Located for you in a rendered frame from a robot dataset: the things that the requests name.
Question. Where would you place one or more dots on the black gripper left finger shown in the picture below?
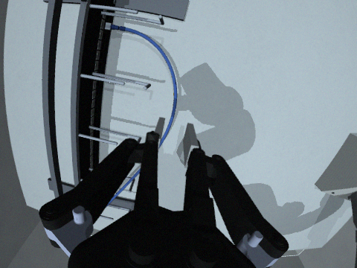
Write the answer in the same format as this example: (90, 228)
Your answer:
(68, 219)

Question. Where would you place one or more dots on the blue cable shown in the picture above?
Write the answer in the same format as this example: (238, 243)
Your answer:
(121, 28)

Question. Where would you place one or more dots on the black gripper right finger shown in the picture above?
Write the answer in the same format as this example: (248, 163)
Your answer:
(250, 232)

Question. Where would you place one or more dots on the black patch panel rack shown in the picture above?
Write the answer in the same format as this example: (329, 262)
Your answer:
(87, 90)

